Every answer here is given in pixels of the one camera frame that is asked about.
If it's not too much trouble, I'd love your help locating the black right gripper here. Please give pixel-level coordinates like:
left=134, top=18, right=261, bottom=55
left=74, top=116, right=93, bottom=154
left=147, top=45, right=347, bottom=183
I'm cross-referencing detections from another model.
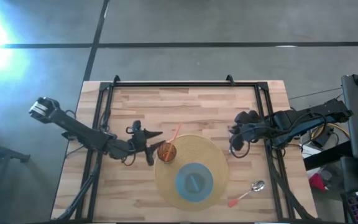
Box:
left=227, top=110, right=262, bottom=152

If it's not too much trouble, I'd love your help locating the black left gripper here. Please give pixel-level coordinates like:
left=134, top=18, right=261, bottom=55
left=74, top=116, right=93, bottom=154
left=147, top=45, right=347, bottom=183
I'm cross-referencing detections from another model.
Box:
left=125, top=129, right=167, bottom=167

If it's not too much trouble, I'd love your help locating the amber faceted drinking glass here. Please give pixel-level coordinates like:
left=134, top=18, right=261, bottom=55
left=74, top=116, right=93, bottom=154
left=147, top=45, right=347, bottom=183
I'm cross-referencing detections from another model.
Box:
left=157, top=142, right=178, bottom=164

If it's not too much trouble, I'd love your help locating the spoon with orange handle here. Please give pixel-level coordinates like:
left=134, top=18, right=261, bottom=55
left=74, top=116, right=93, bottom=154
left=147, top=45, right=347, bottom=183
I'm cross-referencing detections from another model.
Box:
left=227, top=180, right=266, bottom=208

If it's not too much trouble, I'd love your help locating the translucent blue plastic bowl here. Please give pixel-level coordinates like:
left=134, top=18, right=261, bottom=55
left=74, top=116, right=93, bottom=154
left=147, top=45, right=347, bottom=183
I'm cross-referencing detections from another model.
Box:
left=175, top=162, right=214, bottom=203

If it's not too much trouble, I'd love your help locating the round woven straw placemat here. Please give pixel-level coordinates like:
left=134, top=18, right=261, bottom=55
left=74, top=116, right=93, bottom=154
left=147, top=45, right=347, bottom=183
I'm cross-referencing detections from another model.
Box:
left=154, top=134, right=230, bottom=212

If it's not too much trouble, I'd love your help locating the white box on floor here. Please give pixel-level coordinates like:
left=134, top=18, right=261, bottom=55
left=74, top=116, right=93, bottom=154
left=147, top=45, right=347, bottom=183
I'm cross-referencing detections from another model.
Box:
left=300, top=144, right=316, bottom=160

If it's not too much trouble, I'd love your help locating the red object on floor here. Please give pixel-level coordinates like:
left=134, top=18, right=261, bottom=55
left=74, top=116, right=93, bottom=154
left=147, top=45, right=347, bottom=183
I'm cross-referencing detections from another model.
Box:
left=308, top=172, right=328, bottom=192

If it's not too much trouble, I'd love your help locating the black floor stand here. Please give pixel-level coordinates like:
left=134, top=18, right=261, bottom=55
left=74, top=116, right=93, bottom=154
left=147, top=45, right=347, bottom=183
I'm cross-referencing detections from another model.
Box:
left=0, top=124, right=31, bottom=177

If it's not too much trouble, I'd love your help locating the black metal table frame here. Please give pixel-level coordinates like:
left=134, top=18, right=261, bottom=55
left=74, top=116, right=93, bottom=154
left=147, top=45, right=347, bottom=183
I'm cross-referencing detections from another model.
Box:
left=54, top=74, right=315, bottom=222

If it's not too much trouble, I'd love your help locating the thin black floor cable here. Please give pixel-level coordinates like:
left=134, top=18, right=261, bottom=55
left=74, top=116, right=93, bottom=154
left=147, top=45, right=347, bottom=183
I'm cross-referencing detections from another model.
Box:
left=288, top=86, right=343, bottom=101

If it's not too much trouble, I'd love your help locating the yellow cable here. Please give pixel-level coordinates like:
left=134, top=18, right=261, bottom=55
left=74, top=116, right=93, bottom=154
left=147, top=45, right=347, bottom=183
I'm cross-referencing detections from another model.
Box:
left=310, top=122, right=351, bottom=140

